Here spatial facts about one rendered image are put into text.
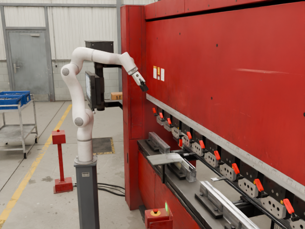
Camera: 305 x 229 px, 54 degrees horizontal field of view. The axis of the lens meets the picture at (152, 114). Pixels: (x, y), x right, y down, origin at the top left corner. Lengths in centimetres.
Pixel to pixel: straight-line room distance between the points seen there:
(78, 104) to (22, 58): 757
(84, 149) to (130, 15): 144
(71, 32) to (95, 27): 73
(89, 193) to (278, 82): 178
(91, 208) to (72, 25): 749
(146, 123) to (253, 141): 189
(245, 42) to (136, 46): 172
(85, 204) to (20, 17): 782
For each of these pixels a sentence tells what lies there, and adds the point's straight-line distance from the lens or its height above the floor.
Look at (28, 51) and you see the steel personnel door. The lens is 983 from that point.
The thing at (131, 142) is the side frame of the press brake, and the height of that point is 85.
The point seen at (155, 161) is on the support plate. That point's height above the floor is 100.
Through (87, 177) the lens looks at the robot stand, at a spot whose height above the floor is 88.
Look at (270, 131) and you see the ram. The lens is 153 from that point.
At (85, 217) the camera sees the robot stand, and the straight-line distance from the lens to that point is 276.
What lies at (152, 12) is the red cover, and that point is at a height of 221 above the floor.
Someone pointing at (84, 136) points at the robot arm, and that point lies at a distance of 247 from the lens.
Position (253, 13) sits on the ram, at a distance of 162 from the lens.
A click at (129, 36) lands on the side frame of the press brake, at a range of 317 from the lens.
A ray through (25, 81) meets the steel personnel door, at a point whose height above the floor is 66.
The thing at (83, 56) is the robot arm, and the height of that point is 186.
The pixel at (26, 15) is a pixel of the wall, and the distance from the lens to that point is 987.
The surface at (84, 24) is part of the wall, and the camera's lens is 956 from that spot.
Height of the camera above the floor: 201
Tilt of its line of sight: 15 degrees down
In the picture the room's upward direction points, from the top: straight up
